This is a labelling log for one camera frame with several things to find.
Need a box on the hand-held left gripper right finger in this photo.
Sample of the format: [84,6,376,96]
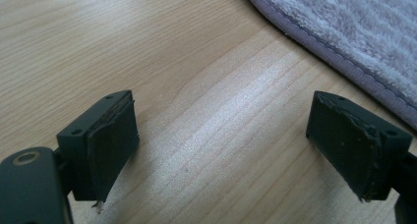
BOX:
[305,90,414,203]

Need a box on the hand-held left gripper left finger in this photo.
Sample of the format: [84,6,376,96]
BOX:
[56,89,141,214]

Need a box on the light purple towel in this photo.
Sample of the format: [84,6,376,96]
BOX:
[240,0,417,131]

